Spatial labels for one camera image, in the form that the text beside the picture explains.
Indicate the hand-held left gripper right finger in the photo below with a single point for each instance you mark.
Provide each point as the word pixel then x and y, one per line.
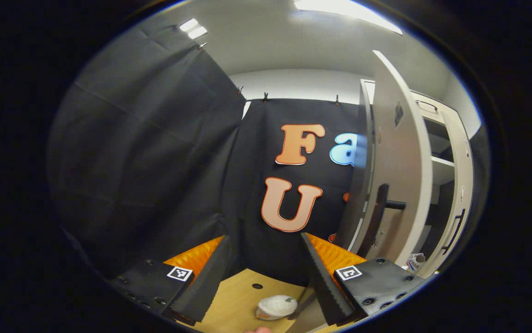
pixel 321 282

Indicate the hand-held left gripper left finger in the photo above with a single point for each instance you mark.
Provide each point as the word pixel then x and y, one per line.
pixel 205 282

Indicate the white shoe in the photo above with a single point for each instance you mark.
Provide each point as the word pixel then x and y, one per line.
pixel 416 262

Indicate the white shoe cabinet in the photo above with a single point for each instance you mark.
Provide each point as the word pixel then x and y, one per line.
pixel 358 185

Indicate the white shoe cabinet door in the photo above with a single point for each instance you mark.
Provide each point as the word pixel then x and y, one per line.
pixel 462 185
pixel 409 162

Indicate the white cabinet shelf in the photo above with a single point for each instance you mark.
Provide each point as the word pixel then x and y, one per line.
pixel 442 169

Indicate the white cabinet drawer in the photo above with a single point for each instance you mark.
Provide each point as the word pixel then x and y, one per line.
pixel 432 115

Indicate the white dome-shaped object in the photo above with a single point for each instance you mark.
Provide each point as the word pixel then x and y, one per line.
pixel 275 306

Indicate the black backdrop cloth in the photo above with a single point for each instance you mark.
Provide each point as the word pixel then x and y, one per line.
pixel 145 138

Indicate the small ceiling light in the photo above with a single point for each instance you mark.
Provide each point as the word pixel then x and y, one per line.
pixel 193 28

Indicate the large ceiling light panel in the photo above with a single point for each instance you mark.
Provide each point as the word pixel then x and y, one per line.
pixel 344 11

